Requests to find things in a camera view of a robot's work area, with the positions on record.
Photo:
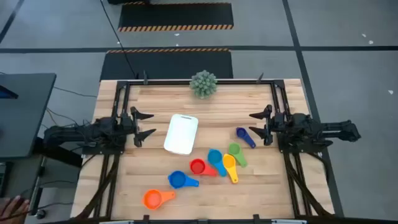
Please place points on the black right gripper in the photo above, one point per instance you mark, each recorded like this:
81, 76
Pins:
278, 124

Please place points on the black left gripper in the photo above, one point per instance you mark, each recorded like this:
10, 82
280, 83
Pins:
127, 124

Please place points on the small dark blue measuring cup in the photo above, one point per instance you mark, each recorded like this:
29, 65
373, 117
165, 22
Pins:
241, 132

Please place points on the green measuring cup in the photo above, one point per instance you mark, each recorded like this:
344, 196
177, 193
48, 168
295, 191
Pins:
235, 150

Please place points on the white plastic basket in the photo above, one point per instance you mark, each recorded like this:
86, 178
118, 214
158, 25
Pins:
181, 134

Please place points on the yellow measuring cup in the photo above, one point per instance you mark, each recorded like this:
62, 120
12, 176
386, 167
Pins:
229, 161

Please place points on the teal measuring cup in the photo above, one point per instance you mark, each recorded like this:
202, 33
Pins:
215, 157

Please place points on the medium blue measuring cup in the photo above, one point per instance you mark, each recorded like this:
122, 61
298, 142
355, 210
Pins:
178, 180

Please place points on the red measuring cup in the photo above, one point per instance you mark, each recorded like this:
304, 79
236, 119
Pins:
197, 166

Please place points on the orange measuring cup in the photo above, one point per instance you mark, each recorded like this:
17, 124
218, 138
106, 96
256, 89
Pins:
153, 199

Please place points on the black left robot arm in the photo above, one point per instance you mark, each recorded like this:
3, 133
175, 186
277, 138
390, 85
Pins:
77, 133

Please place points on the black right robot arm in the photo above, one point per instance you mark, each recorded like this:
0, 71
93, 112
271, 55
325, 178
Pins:
323, 130

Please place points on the black table clamp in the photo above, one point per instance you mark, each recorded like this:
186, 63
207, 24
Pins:
145, 218
256, 218
145, 77
260, 78

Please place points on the black hazard-striped floor mat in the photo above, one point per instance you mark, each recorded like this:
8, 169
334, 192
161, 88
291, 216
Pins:
168, 65
175, 14

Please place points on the green potted succulent plant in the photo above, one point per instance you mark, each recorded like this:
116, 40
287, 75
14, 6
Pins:
203, 84

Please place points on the dark grey desk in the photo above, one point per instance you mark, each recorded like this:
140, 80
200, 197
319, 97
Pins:
25, 118

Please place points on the black round caster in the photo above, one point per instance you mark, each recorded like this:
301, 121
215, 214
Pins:
41, 214

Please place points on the dark screen device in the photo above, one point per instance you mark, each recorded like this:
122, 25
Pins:
7, 92

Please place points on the black metal rig frame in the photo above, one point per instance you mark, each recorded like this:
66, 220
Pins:
199, 82

